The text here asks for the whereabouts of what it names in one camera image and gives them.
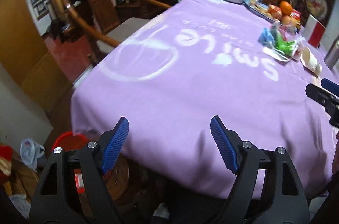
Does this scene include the green tea carton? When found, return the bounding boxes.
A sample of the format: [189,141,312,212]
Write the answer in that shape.
[270,21,297,57]

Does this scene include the yellow red apple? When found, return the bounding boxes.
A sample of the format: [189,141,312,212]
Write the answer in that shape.
[280,15,296,27]

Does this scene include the white red tissue box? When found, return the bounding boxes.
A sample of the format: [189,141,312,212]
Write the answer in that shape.
[302,15,326,47]

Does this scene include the blue oval fruit tray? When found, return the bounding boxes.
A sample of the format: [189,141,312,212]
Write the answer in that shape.
[243,0,278,23]

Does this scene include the blue face mask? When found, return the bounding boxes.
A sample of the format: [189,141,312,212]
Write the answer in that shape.
[258,28,275,48]

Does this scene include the orange fruit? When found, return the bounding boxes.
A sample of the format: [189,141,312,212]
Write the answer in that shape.
[279,1,293,15]

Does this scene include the white paper cup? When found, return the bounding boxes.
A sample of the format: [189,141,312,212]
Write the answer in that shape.
[300,48,322,77]

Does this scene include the steel thermos bottle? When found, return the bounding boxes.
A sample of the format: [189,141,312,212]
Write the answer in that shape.
[324,38,339,69]

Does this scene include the white plastic bag floor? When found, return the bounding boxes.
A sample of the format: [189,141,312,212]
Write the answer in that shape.
[19,138,47,171]

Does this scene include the round framed flower picture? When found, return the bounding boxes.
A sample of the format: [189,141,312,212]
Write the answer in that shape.
[296,0,332,26]

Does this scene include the wrapped orange pastry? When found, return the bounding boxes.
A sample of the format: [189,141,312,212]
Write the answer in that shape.
[268,4,282,20]

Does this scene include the red snack packet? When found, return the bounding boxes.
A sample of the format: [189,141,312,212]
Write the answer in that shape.
[290,9,301,29]

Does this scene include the red bucket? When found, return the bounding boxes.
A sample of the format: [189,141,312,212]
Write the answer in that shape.
[52,132,89,151]

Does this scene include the white paper napkin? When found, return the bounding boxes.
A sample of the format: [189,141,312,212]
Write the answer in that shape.
[263,47,290,62]

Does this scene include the purple printed tablecloth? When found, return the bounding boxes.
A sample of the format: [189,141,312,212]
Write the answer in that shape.
[71,0,335,199]

